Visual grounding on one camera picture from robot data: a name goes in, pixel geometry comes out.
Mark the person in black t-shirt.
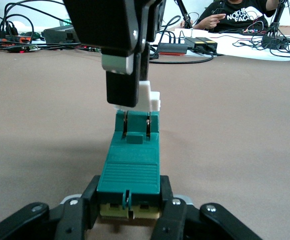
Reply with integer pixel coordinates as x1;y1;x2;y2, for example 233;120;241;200
193;0;286;34

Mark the black yellow-label power brick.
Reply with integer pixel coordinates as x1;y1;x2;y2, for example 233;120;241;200
186;36;207;51
198;37;219;53

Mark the thick black power cable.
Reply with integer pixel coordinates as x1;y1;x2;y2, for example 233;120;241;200
148;14;216;65

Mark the black plug cable tangle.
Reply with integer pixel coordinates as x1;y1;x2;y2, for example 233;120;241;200
0;0;70;54

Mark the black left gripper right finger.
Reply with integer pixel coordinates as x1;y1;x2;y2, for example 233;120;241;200
151;174;263;240

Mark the black electronic box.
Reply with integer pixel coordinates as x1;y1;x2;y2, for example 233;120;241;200
43;24;81;45

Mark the bare person hand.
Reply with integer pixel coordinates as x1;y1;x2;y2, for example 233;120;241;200
208;13;228;30

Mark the green load switch white lever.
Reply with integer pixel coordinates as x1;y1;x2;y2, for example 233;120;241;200
96;79;162;221

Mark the orange black tool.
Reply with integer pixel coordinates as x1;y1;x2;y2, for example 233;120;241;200
4;34;36;45

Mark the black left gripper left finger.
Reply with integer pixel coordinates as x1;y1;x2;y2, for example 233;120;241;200
0;174;101;240

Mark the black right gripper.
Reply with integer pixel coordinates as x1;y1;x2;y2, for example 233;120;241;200
63;0;167;108

